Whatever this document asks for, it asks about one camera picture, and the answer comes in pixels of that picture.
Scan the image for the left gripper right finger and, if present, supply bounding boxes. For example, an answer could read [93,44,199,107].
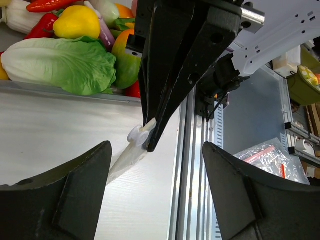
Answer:
[202,142,320,240]

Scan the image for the toy red bell pepper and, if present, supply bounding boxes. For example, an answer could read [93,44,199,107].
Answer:
[125,80,141,99]

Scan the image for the toy carrot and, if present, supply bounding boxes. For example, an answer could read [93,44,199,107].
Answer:
[26,0,78,13]

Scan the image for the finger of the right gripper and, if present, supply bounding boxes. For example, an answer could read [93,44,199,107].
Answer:
[137,0,195,124]
[146,4,242,153]

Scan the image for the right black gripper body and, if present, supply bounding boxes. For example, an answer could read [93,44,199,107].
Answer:
[126,0,266,61]

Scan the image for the aluminium mounting rail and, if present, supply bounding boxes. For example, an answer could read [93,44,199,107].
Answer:
[167,89,221,240]

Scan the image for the spare clear plastic bags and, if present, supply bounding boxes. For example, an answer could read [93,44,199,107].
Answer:
[234,138,310,185]

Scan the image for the toy napa cabbage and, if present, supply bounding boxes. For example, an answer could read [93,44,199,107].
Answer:
[1,36,117,96]

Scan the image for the clear dotted zip bag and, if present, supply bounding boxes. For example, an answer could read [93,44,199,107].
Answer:
[106,118,157,185]

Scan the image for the toy mango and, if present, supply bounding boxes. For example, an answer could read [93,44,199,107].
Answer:
[111,29,141,89]

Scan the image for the toy yellow pepper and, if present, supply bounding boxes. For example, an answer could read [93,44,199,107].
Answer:
[53,5,101,39]

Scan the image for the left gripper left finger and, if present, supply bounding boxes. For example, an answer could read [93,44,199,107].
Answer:
[0,141,112,240]

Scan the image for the grey plastic food tray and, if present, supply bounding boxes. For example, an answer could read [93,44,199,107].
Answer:
[0,23,141,104]

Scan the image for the toy red chili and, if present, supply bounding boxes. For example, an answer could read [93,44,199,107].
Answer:
[24,13,59,40]

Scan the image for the toy orange fruit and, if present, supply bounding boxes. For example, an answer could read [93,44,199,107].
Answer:
[115,3,135,31]

